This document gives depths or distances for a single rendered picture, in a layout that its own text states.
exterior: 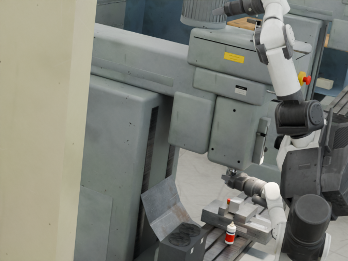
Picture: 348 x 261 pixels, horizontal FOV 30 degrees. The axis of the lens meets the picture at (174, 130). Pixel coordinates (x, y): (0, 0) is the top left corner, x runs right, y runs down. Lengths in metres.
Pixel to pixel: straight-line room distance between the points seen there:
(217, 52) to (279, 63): 0.53
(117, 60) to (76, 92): 1.94
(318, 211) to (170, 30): 8.42
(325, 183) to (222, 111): 0.71
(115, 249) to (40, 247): 1.98
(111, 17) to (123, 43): 5.50
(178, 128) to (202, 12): 0.53
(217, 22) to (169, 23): 7.57
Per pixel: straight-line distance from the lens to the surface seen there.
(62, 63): 1.05
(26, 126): 1.12
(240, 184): 2.91
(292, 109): 2.32
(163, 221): 3.17
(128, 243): 3.13
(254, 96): 2.71
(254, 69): 2.68
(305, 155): 2.35
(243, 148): 2.81
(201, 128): 2.85
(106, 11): 8.35
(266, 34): 2.28
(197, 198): 5.61
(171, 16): 10.34
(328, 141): 2.35
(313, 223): 2.09
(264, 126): 2.84
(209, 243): 3.07
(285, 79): 2.27
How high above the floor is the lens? 2.41
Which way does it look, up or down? 20 degrees down
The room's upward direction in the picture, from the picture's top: 8 degrees clockwise
